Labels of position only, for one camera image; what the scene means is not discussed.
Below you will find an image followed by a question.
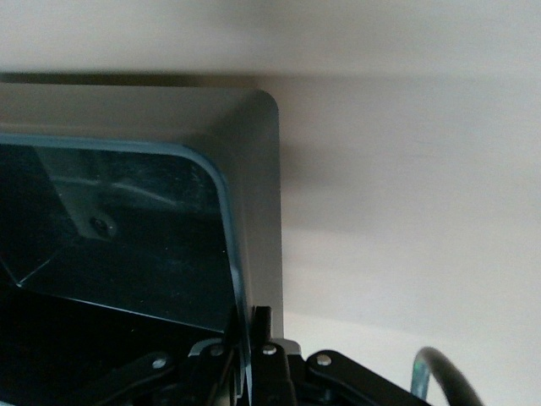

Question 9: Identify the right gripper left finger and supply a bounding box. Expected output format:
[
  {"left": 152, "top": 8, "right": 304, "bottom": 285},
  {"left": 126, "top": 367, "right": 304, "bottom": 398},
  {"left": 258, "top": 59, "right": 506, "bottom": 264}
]
[{"left": 99, "top": 337, "right": 232, "bottom": 406}]

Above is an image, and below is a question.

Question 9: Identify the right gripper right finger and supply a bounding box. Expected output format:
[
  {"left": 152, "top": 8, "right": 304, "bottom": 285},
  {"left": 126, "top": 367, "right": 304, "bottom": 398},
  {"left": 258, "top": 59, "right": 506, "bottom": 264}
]
[{"left": 252, "top": 306, "right": 432, "bottom": 406}]

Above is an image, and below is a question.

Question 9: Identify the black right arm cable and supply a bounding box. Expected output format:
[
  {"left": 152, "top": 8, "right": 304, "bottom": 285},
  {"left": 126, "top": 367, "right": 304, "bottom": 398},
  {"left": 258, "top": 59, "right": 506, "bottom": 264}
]
[{"left": 412, "top": 345, "right": 485, "bottom": 406}]

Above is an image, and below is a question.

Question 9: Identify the black plastic box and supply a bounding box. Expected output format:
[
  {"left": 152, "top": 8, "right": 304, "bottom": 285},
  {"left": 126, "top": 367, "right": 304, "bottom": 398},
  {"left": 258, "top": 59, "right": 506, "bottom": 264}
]
[{"left": 0, "top": 74, "right": 282, "bottom": 406}]

